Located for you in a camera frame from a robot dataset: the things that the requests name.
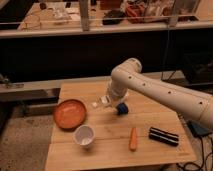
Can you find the small white bottle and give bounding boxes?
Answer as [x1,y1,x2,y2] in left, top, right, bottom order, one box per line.
[92,95,111,108]

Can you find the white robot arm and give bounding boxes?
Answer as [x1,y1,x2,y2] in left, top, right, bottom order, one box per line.
[107,58,213,129]

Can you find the orange ceramic bowl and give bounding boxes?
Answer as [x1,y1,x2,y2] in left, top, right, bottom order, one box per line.
[53,99,87,129]

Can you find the blue folded cloth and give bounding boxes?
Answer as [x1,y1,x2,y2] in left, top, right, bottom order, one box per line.
[116,103,129,115]

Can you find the orange carrot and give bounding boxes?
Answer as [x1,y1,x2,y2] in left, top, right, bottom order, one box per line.
[129,127,137,151]

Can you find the white paper cup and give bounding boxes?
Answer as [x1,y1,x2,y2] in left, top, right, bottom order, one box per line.
[73,125,95,149]

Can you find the black white striped block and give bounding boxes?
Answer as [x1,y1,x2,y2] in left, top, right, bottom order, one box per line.
[148,127,179,147]

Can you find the black bag on shelf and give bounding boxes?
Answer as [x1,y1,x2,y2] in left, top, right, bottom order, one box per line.
[102,10,125,25]

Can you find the red cloth on shelf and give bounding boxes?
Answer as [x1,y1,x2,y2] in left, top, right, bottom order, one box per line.
[125,4,145,23]

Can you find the black power box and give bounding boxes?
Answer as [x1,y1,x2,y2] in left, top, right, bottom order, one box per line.
[187,121,211,138]

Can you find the metal table clamp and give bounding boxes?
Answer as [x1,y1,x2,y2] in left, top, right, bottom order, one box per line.
[0,73,24,89]

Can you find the metal shelf post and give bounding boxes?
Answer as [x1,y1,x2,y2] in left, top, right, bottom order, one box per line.
[79,0,90,31]

